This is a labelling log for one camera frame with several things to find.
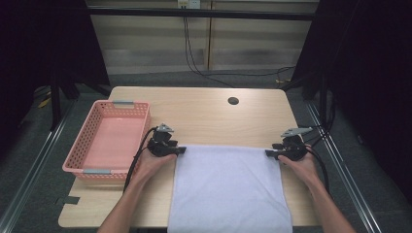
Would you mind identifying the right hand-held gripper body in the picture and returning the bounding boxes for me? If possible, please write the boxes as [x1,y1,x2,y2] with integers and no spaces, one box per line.
[271,126,314,162]

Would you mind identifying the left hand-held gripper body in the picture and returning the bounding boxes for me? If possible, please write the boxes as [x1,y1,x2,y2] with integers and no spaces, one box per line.
[147,122,179,158]

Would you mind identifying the pink plastic basket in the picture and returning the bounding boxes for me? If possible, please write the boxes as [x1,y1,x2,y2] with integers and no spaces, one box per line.
[61,99,152,182]

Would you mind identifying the white printed cloth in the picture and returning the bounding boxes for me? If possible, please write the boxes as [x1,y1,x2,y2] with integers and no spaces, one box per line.
[166,144,294,233]

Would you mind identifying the person's right hand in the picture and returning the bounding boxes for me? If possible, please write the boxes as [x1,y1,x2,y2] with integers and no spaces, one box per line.
[277,147,320,188]

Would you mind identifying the person's left hand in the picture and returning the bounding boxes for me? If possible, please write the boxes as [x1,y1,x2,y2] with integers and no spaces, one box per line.
[130,147,178,192]

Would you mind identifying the black metal stand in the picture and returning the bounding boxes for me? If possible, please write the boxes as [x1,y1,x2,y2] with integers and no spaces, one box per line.
[50,81,113,132]
[280,72,328,128]

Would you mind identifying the dark grey tape strip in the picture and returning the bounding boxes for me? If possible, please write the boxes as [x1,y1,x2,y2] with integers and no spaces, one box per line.
[54,195,81,207]

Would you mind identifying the dark curtain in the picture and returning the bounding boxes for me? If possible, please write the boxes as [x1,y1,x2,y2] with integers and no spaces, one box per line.
[0,0,111,137]
[291,0,412,195]

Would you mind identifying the yellow floor object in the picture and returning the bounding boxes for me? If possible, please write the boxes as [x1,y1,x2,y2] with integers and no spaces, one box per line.
[37,96,52,110]

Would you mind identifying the black floor cables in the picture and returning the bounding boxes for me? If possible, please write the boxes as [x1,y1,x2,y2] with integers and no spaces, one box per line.
[297,90,336,151]

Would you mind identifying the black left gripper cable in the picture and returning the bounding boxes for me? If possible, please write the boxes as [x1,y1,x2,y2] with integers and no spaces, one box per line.
[122,126,158,193]

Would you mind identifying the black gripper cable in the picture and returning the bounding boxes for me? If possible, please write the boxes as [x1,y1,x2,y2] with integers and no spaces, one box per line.
[304,145,331,195]
[122,126,158,193]

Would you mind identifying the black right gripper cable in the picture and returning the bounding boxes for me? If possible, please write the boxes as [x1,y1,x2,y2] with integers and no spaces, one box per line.
[304,145,331,195]

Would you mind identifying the aluminium floor rail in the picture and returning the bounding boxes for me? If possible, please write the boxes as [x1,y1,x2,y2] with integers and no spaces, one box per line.
[305,101,385,233]
[0,100,77,233]

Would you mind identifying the black wall cable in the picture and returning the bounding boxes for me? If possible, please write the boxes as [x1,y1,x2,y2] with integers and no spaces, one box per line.
[183,16,296,88]

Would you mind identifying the black horizontal frame bar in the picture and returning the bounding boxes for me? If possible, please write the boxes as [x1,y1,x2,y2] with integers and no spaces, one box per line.
[86,8,320,22]

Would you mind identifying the white wall power outlet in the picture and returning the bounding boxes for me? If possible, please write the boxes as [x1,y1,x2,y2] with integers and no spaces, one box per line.
[177,0,202,10]

